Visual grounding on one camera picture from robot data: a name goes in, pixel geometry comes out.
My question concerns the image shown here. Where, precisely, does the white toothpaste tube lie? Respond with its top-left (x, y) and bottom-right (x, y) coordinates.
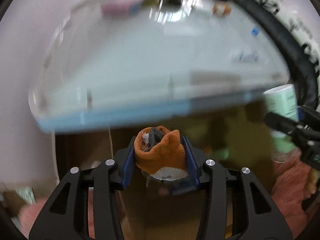
top-left (231, 50), bottom-right (260, 63)

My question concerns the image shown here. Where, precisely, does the green cotton pad canister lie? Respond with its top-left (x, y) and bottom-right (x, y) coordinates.
top-left (263, 84), bottom-right (298, 163)

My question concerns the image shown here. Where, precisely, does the orange white sock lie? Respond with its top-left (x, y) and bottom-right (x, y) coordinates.
top-left (134, 126), bottom-right (188, 181)
top-left (212, 2), bottom-right (232, 17)

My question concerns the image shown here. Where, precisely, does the pink blue carton box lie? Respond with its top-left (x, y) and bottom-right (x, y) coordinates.
top-left (100, 0), bottom-right (146, 15)

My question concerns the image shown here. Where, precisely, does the small blue cap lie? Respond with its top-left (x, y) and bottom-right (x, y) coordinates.
top-left (251, 28), bottom-right (260, 36)

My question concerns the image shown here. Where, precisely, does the brown cardboard box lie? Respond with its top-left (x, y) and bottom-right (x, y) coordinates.
top-left (114, 104), bottom-right (276, 240)

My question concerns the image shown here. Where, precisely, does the black white patterned blanket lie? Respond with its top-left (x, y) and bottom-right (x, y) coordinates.
top-left (199, 0), bottom-right (320, 106)

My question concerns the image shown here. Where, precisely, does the white plastic table lid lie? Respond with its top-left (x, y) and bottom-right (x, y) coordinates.
top-left (28, 0), bottom-right (290, 133)

